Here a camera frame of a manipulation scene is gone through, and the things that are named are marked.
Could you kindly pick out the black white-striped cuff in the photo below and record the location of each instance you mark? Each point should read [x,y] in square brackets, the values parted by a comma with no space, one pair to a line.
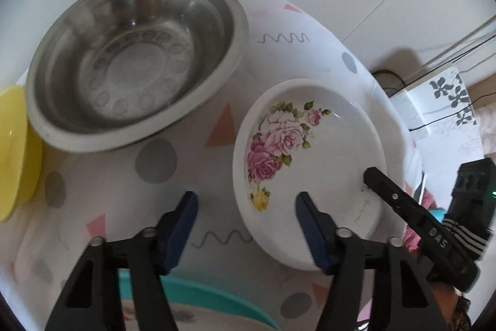
[467,238]

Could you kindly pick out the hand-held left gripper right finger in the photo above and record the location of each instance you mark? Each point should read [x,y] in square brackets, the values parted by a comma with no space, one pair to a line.
[314,234]

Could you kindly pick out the pink cloth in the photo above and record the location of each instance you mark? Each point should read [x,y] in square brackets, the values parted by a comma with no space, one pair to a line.
[416,234]

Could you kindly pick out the stainless steel bowl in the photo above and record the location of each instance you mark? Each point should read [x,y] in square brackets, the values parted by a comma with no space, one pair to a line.
[131,67]

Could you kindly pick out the yellow plastic plate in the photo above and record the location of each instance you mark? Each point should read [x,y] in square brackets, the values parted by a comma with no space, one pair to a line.
[15,152]

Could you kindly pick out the white floral bowl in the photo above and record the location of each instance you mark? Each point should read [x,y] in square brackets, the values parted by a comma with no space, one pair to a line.
[329,145]

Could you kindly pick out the patterned white table cloth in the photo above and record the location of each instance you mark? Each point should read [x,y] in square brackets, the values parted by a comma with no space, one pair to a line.
[271,55]

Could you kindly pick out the teal rimmed plate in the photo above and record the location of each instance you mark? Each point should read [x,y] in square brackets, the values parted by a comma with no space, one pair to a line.
[217,286]

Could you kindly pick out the white floral print box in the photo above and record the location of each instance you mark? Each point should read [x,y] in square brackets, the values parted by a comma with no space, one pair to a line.
[438,110]

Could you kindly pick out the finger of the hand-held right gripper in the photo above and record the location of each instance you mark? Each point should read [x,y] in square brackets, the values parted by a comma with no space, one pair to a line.
[403,205]

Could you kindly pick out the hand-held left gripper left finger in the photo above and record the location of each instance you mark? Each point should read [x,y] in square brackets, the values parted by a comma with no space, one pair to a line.
[180,234]

